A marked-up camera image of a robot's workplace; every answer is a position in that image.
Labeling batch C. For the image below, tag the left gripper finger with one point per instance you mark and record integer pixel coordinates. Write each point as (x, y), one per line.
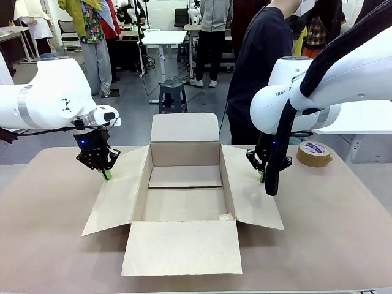
(92, 159)
(114, 157)

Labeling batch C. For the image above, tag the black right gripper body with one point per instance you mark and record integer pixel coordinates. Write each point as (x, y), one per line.
(266, 145)

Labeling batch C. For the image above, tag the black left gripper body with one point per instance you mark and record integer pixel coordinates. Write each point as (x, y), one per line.
(90, 141)

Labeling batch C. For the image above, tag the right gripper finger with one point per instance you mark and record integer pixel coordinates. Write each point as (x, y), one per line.
(255, 159)
(285, 162)

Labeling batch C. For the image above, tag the brown packing tape roll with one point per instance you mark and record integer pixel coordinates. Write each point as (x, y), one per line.
(312, 159)

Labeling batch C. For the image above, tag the brown cardboard shipping box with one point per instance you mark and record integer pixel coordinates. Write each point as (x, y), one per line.
(183, 248)

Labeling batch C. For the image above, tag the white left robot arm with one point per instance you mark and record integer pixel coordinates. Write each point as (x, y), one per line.
(46, 92)

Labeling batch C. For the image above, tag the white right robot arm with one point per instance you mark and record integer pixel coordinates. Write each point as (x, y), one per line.
(275, 101)

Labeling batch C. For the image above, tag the dark floor plate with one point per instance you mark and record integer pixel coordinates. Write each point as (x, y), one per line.
(111, 93)

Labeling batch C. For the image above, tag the person in navy t-shirt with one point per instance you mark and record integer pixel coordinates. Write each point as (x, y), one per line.
(260, 61)

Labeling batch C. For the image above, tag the grey plastic stool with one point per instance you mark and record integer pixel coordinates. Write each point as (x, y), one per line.
(173, 92)

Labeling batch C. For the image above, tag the black pole stand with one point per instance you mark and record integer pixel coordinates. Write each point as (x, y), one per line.
(141, 46)

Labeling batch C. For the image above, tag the grey mesh office chair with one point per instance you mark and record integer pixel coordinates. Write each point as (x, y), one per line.
(69, 33)

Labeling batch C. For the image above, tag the figure in floral shirt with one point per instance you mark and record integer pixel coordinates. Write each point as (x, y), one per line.
(92, 30)

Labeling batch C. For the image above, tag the figure in yellow apron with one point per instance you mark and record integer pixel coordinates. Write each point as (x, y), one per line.
(301, 39)

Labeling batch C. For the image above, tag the figure in plaid shirt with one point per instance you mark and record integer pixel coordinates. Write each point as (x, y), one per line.
(315, 30)

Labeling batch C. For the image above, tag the white standing desk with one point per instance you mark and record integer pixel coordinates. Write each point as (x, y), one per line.
(165, 36)

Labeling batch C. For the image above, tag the person in grey hoodie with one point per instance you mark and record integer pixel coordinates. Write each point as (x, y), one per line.
(211, 18)

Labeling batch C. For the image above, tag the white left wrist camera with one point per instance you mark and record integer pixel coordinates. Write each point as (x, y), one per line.
(105, 114)

